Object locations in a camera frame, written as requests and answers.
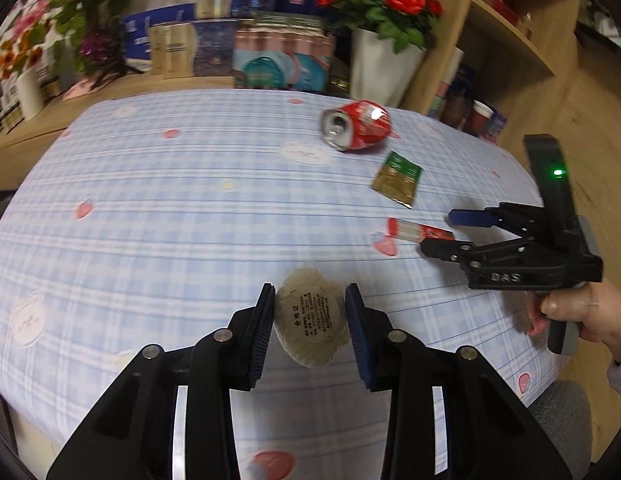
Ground wooden shelf unit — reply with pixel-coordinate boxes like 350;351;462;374
395;0;579;142

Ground pink artificial flower bouquet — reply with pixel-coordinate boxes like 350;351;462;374
0;0;187;81

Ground dark blue shelf box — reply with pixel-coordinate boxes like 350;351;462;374
451;64;477;111

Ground small blue box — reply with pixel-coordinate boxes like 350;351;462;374
483;107;509;142

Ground white flower pot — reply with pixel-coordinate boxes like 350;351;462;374
351;27;425;108

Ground red paper cup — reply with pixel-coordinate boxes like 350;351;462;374
465;100;495;136

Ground person's right hand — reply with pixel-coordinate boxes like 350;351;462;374
528;280;621;361

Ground red and white stick packet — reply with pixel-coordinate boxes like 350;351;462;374
387;217;455;242

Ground blue and white carton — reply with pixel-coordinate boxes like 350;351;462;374
123;2;197;73

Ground orange artificial flowers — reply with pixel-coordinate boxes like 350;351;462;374
0;42;47;83

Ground dark blue box red label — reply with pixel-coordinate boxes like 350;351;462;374
276;0;321;18

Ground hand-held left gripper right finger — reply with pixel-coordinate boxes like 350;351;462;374
343;282;574;480

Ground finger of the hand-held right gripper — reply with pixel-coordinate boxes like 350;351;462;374
448;202;541;236
419;236;536;264

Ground paper cupcake liner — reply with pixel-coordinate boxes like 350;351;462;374
274;267;350;368

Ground pack of pink cans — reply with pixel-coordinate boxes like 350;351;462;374
233;27;336;92

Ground grey stool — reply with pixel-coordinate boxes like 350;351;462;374
528;380;594;466

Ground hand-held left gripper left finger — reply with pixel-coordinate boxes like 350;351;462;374
45;282;277;480

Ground green sachet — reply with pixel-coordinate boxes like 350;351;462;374
371;151;422;207

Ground black mini tripod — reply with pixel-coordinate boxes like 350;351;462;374
86;55;142;92

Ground row of small brown bottles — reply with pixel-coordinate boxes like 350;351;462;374
0;77;27;141

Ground wooden sideboard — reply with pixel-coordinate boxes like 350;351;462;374
0;67;241;193

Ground pink cloth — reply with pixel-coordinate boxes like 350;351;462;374
63;80;107;102

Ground crushed red soda can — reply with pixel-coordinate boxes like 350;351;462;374
319;100;393;153

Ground purple tinsel flower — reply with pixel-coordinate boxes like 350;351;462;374
78;32;112;62

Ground stack of pastel paper cups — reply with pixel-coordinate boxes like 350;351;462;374
429;47;465;121

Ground white ribbed vase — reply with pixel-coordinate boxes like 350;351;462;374
16;67;45;118

